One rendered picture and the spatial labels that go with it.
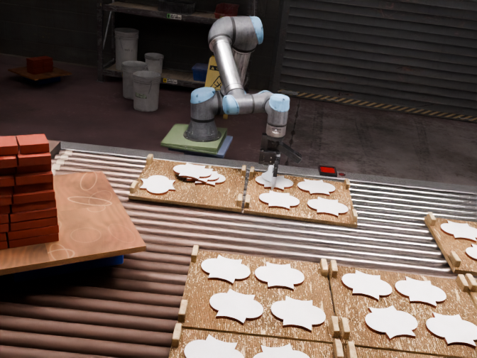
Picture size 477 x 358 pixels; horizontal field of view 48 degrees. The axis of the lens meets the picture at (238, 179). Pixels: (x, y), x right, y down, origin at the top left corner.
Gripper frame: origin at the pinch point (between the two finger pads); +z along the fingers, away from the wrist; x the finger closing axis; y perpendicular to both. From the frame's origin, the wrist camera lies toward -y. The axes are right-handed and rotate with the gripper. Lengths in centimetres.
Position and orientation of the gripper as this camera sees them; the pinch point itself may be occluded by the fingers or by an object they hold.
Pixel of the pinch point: (274, 182)
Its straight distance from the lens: 215.7
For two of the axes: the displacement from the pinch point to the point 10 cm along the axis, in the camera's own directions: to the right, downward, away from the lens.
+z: -1.0, 9.0, 4.2
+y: -9.9, -1.2, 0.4
